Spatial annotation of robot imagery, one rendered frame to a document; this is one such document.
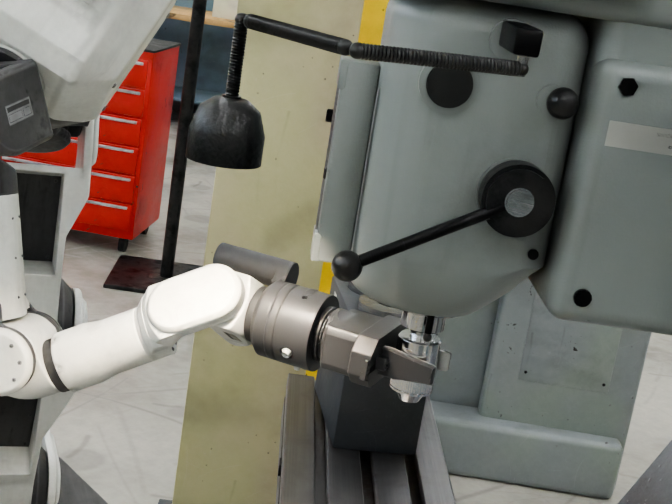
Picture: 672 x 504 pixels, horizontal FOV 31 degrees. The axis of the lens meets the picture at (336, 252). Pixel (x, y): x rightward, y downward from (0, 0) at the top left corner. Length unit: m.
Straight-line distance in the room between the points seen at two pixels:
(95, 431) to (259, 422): 0.95
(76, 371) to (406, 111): 0.50
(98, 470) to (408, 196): 2.70
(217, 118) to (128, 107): 4.70
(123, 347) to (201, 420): 1.84
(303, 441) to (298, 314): 0.42
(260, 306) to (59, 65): 0.37
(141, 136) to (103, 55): 4.35
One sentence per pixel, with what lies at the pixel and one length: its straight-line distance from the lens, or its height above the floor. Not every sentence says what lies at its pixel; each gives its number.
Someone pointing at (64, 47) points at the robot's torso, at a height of 1.49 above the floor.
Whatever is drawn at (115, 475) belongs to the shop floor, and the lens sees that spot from 3.75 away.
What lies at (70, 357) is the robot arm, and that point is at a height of 1.16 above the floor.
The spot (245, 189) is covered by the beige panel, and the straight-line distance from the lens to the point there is 3.01.
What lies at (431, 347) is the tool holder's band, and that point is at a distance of 1.28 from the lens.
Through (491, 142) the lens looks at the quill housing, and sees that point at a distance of 1.15.
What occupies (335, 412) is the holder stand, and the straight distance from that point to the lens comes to 1.68.
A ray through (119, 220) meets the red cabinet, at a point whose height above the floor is 0.17.
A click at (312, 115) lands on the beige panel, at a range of 2.97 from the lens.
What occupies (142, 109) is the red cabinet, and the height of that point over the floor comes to 0.72.
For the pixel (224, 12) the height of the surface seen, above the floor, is 0.93.
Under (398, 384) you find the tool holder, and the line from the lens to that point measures 1.30.
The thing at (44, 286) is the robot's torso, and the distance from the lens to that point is 1.86.
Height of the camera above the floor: 1.67
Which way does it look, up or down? 15 degrees down
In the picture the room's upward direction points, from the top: 9 degrees clockwise
